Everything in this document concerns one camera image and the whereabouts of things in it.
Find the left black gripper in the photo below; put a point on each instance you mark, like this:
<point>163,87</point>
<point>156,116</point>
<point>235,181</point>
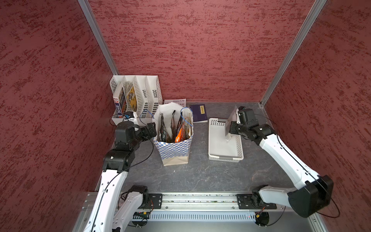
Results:
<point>148,136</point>

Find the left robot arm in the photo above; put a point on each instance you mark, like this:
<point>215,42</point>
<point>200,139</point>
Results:
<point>107,214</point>

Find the orange condiment packet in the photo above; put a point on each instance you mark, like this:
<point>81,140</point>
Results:
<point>181,135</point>

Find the yellow magazine in rack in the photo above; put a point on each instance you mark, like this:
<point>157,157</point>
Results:
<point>131,97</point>

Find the white plastic tray basket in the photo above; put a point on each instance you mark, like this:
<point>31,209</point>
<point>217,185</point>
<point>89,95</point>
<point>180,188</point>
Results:
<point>223,147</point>

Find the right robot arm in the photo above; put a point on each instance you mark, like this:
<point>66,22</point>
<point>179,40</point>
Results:
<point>311,192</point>

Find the white file organizer rack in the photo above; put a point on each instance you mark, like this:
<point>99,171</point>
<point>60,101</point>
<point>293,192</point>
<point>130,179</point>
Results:
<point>148,94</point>

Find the white booklet with text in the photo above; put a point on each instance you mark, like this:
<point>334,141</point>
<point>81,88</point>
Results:
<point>181,102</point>

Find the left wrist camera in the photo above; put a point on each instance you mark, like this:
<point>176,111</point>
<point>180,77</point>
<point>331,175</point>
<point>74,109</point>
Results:
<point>130,115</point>

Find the blue white book in rack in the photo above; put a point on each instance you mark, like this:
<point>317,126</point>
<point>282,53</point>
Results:
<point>119,100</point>

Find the white blue checkered paper bag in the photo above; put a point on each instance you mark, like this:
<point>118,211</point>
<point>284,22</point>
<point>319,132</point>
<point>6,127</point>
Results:
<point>175,116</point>

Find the aluminium rail base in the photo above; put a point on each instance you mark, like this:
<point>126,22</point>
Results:
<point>196,207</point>

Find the dark navy notebook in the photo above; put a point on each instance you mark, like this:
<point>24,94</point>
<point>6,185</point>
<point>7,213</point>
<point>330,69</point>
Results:
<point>199,113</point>

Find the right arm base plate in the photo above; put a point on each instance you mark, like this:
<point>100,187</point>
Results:
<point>253,202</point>

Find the black red condiment packet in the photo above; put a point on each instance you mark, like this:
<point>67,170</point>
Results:
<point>163,134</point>

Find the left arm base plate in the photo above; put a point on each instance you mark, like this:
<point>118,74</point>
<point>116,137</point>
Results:
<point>153,201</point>

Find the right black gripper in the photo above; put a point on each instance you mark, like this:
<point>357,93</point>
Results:
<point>232,130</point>

